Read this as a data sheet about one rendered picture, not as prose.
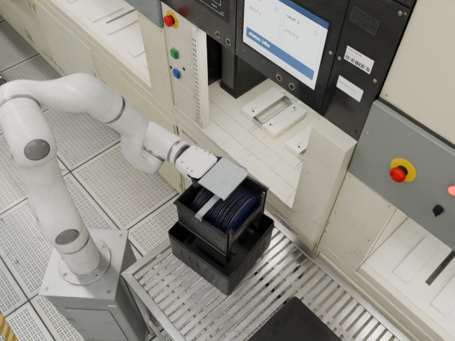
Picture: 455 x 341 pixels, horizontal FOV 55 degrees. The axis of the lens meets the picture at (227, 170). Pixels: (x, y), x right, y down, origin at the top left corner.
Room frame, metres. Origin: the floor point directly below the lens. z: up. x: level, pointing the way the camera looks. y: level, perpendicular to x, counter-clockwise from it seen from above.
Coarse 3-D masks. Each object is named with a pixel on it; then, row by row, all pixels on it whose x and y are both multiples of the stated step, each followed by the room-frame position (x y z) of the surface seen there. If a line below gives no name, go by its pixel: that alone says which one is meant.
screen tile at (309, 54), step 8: (288, 16) 0.97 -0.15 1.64; (296, 16) 0.95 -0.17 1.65; (288, 24) 0.96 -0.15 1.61; (296, 24) 0.95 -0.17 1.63; (304, 24) 0.93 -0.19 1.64; (304, 32) 0.93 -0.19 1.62; (320, 32) 0.89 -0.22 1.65; (288, 40) 0.96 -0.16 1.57; (296, 40) 0.94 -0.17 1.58; (312, 40) 0.91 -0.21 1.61; (320, 40) 0.89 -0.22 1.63; (288, 48) 0.96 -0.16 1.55; (296, 48) 0.94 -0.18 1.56; (304, 48) 0.92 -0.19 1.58; (312, 48) 0.90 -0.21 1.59; (304, 56) 0.92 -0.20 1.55; (312, 56) 0.90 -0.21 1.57; (312, 64) 0.89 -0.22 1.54
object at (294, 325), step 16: (288, 304) 0.50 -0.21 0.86; (304, 304) 0.50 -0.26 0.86; (272, 320) 0.45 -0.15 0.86; (288, 320) 0.45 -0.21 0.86; (304, 320) 0.45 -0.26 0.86; (320, 320) 0.45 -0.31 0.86; (256, 336) 0.39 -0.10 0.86; (272, 336) 0.39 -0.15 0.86; (288, 336) 0.39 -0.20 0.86; (304, 336) 0.40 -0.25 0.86; (320, 336) 0.40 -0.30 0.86; (336, 336) 0.40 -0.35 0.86
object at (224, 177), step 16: (224, 160) 0.81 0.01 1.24; (208, 176) 0.75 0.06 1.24; (224, 176) 0.75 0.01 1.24; (240, 176) 0.75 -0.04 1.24; (192, 192) 0.78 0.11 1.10; (224, 192) 0.69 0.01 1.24; (256, 192) 0.79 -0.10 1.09; (208, 208) 0.68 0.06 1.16; (256, 208) 0.74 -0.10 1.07; (192, 224) 0.69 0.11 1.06; (208, 224) 0.64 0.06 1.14; (256, 224) 0.75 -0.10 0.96; (208, 240) 0.65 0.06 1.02; (224, 240) 0.61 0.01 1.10; (224, 256) 0.61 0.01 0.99
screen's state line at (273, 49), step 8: (248, 32) 1.07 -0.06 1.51; (256, 32) 1.05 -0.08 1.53; (256, 40) 1.04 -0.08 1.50; (264, 40) 1.02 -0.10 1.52; (272, 48) 1.00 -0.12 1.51; (280, 56) 0.97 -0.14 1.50; (288, 56) 0.95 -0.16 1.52; (288, 64) 0.95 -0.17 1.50; (296, 64) 0.93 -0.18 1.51; (304, 64) 0.91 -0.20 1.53; (304, 72) 0.91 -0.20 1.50; (312, 72) 0.89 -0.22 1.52
